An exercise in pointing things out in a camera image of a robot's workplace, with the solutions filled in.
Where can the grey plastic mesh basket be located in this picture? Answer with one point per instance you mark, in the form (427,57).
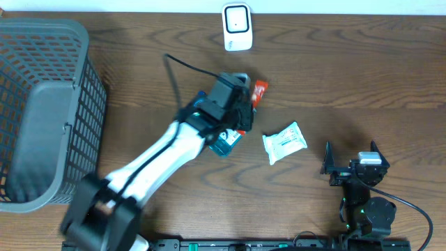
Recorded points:
(53,107)

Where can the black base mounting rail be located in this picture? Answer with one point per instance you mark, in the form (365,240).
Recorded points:
(300,244)

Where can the white barcode scanner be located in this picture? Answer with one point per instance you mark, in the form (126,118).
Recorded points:
(237,27)

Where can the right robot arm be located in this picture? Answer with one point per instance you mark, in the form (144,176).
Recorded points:
(368,219)

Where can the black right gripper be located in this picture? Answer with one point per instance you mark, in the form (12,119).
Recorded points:
(329,162)

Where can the white wet wipes pack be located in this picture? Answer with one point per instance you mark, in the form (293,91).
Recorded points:
(284,143)

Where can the blue mouthwash bottle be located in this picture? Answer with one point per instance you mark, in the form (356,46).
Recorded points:
(226,142)

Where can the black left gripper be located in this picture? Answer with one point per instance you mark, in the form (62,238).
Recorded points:
(245,116)

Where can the red Nescafe stick sachet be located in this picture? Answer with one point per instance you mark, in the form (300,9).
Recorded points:
(259,91)

